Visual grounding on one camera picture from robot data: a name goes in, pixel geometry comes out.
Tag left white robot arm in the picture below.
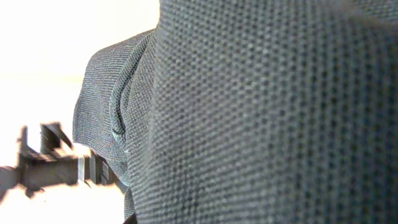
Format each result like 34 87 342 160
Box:
1 123 127 200

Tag black t-shirt with logo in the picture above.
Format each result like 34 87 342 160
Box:
73 0 397 223

